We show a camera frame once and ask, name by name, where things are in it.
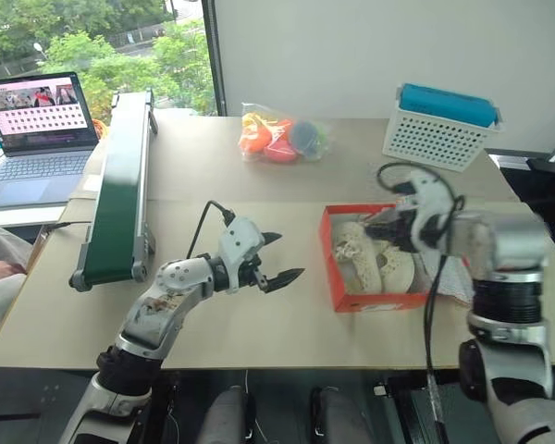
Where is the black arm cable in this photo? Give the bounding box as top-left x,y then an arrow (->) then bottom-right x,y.
184,200 -> 237,260
376,161 -> 466,444

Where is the green conveyor belt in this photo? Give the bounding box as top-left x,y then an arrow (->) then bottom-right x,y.
68,89 -> 160,293

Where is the grey open laptop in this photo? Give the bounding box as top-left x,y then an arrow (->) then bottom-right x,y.
0,71 -> 102,214

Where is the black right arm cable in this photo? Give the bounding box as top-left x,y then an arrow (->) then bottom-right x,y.
376,161 -> 466,444

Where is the red plastic toy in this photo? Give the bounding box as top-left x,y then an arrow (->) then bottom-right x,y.
263,138 -> 300,165

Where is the white perforated plastic basket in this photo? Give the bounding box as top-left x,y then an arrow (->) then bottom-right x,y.
381,83 -> 505,173

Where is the blue toy ball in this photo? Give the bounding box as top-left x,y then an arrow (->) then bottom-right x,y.
289,120 -> 321,152

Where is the red shoe box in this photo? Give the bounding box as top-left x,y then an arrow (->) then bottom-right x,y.
318,203 -> 475,315

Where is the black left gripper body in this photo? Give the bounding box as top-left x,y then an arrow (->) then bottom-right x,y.
238,252 -> 267,290

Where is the clear plastic toy bag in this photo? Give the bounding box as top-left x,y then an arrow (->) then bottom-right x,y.
239,102 -> 332,165

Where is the white side desk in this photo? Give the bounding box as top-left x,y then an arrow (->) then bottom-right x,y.
0,203 -> 69,228

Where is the black window frame post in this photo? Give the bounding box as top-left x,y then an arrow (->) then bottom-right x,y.
202,0 -> 228,117

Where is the orange plastic toy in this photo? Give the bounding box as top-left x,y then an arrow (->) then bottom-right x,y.
241,116 -> 293,154

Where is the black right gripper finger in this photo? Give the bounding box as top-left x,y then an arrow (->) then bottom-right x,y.
374,207 -> 406,225
364,220 -> 399,242

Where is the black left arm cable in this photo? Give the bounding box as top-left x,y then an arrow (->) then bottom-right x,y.
184,200 -> 237,260

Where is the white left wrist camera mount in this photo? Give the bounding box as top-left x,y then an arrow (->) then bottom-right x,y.
216,216 -> 266,295

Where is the grey rounded shape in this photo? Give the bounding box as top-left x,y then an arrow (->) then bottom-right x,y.
197,383 -> 256,444
308,386 -> 372,444

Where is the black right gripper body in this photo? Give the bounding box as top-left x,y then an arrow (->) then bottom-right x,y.
390,212 -> 423,254

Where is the white dotted wrapping paper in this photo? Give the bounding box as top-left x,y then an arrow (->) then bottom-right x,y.
424,255 -> 475,304

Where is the blue item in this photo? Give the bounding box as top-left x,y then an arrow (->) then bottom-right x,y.
399,82 -> 499,129

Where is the cream knit shoe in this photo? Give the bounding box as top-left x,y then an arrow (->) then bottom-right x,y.
331,220 -> 383,294
374,240 -> 429,294

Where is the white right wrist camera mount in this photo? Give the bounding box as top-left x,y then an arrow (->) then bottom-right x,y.
397,171 -> 450,253

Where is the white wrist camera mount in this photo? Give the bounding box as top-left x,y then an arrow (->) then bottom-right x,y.
216,216 -> 266,295
397,171 -> 450,253

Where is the seated person in grey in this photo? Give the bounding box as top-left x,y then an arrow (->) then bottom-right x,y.
0,226 -> 34,355

